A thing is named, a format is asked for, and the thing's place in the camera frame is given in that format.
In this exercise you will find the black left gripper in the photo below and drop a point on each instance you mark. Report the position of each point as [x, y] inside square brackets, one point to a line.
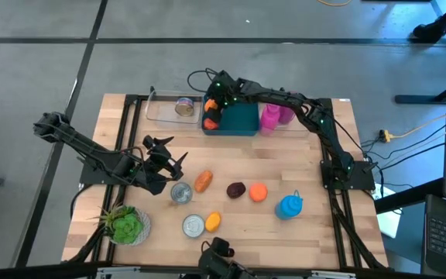
[153, 174]

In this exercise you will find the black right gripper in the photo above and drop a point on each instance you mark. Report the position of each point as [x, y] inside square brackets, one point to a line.
[227, 91]

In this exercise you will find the round orange toy fruit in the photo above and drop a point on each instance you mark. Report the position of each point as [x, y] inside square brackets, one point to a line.
[210, 104]

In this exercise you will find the red-orange toy fruit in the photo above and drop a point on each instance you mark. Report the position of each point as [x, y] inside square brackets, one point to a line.
[210, 125]

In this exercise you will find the colourful label tin can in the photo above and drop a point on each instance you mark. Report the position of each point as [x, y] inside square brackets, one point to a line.
[184, 108]

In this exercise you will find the orange toy sweet potato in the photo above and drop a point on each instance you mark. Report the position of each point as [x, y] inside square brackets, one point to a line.
[203, 181]

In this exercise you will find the pink plastic bottle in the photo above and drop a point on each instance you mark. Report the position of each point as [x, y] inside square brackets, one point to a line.
[269, 118]

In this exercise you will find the magenta plastic bottle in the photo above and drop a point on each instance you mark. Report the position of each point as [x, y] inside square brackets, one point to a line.
[287, 115]

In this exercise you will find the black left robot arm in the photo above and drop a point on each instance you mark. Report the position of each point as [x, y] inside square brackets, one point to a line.
[83, 149]

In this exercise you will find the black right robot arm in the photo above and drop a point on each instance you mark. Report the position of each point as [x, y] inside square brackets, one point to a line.
[323, 128]

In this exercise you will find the teal plastic bin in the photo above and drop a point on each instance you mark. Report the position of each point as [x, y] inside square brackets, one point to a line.
[242, 120]

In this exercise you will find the plain silver tin can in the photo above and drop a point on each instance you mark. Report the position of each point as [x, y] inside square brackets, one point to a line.
[182, 193]

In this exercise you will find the clear plastic container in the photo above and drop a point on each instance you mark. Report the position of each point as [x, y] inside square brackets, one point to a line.
[161, 112]
[300, 129]

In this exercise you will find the blue label tin can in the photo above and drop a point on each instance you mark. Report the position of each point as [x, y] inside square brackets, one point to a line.
[193, 226]

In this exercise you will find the dark maroon toy fruit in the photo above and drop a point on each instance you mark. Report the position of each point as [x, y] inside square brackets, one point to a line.
[235, 190]

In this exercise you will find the yellow toy lemon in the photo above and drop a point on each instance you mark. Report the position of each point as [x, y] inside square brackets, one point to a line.
[213, 222]

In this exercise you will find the potted green succulent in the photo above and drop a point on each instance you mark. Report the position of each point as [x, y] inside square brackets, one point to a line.
[126, 228]

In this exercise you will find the blocky orange toy fruit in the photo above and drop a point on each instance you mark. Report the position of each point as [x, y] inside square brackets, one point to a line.
[258, 192]

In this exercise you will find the blue plastic bottle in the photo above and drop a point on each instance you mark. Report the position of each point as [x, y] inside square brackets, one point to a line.
[288, 207]

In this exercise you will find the black desk leg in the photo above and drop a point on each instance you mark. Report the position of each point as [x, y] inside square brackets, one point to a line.
[420, 98]

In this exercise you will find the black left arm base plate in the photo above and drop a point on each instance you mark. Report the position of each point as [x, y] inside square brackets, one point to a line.
[91, 179]

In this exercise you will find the black aluminium table frame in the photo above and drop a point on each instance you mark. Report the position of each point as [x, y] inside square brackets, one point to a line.
[325, 105]

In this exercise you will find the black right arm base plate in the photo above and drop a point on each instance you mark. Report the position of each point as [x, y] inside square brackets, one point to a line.
[362, 181]

